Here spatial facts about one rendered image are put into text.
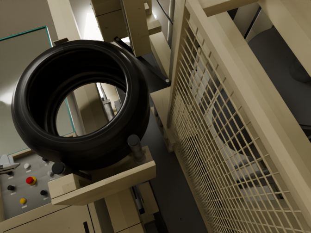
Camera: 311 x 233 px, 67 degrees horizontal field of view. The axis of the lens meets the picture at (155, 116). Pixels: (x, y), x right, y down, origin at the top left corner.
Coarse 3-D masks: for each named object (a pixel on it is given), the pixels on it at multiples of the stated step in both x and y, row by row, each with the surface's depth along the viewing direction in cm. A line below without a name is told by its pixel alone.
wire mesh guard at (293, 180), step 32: (192, 0) 44; (192, 64) 56; (224, 64) 39; (192, 128) 75; (224, 128) 50; (256, 128) 36; (192, 160) 93; (224, 160) 57; (256, 160) 42; (288, 160) 33; (192, 192) 116; (288, 192) 36; (224, 224) 79; (256, 224) 52
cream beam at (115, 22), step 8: (96, 0) 115; (104, 0) 116; (112, 0) 118; (96, 8) 119; (104, 8) 121; (112, 8) 123; (120, 8) 124; (96, 16) 123; (104, 16) 125; (112, 16) 127; (120, 16) 129; (104, 24) 130; (112, 24) 132; (120, 24) 134; (104, 32) 135; (112, 32) 138; (120, 32) 140; (104, 40) 141; (112, 40) 144
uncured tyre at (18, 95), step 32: (32, 64) 97; (64, 64) 115; (96, 64) 122; (128, 64) 96; (32, 96) 108; (64, 96) 122; (128, 96) 91; (32, 128) 87; (128, 128) 89; (64, 160) 86; (96, 160) 89
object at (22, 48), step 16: (32, 32) 185; (48, 32) 185; (0, 48) 180; (16, 48) 180; (32, 48) 180; (48, 48) 179; (0, 64) 175; (16, 64) 174; (0, 80) 170; (16, 80) 170; (0, 96) 165; (0, 112) 161; (64, 112) 161; (0, 128) 157; (64, 128) 156; (0, 144) 153; (16, 144) 153
